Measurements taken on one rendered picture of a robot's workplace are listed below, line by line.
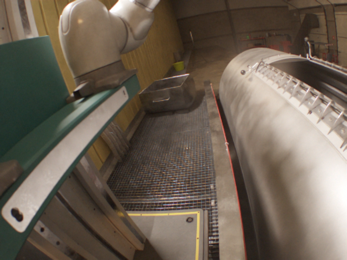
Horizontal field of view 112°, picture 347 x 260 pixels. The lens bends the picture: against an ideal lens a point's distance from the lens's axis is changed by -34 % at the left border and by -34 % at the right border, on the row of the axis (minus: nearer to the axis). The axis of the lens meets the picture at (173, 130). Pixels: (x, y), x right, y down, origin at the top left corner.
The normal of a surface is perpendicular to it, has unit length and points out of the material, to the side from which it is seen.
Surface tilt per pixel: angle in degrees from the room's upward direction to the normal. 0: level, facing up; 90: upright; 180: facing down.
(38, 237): 90
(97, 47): 92
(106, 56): 96
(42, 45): 90
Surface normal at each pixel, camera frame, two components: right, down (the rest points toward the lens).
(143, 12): 0.66, 0.24
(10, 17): -0.11, 0.50
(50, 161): 0.96, -0.17
